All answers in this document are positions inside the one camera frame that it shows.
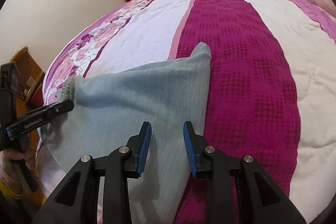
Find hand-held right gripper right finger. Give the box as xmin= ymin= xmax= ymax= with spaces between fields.
xmin=183 ymin=121 xmax=307 ymax=224

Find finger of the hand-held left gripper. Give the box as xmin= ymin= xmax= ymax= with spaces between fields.
xmin=6 ymin=100 xmax=74 ymax=140

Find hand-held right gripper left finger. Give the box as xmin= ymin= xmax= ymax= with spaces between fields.
xmin=31 ymin=121 xmax=153 ymax=224

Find grey pants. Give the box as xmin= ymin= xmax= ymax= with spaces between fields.
xmin=38 ymin=42 xmax=213 ymax=224

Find person's left hand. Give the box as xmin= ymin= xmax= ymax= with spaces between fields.
xmin=0 ymin=147 xmax=36 ymax=190

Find wooden nightstand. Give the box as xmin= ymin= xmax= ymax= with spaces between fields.
xmin=10 ymin=47 xmax=46 ymax=109

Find pink and white bedspread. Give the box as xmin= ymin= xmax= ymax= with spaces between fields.
xmin=35 ymin=0 xmax=336 ymax=224

